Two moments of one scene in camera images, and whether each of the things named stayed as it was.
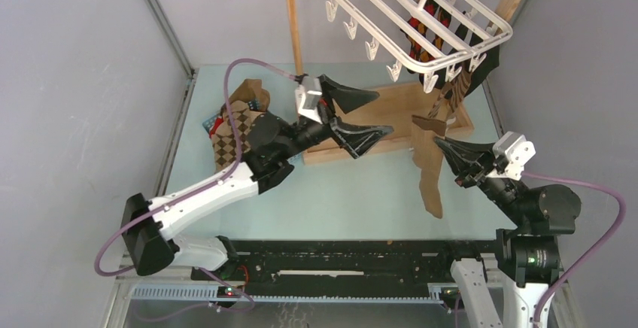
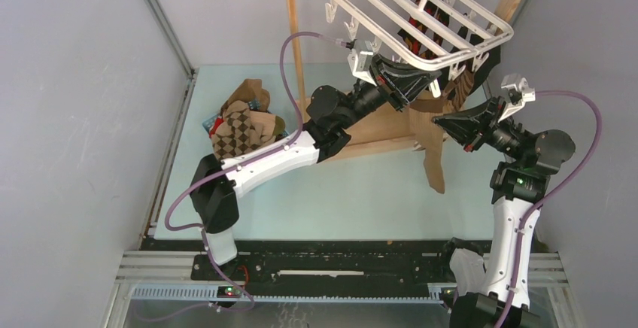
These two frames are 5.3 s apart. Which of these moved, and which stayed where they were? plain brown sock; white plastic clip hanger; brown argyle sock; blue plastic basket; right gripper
Moved: right gripper
Stayed: plain brown sock; white plastic clip hanger; brown argyle sock; blue plastic basket
